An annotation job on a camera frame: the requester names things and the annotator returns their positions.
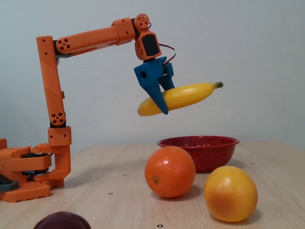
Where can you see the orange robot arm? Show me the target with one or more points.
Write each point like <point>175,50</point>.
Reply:
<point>52,83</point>

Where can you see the yellow round fruit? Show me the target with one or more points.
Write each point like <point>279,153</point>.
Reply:
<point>230,193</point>

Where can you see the orange fruit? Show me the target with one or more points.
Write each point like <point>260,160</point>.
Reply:
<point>170,171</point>

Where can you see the red speckled enamel bowl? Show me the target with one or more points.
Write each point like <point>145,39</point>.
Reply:
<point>209,155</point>

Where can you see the dark purple plum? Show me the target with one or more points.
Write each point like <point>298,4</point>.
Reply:
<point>62,221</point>

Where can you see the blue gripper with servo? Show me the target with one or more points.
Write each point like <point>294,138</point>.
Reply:
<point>152,72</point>

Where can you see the dark grey table clamp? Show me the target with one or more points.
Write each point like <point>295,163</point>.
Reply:
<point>9,186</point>

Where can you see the yellow plastic banana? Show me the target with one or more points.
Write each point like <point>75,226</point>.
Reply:
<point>190,93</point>

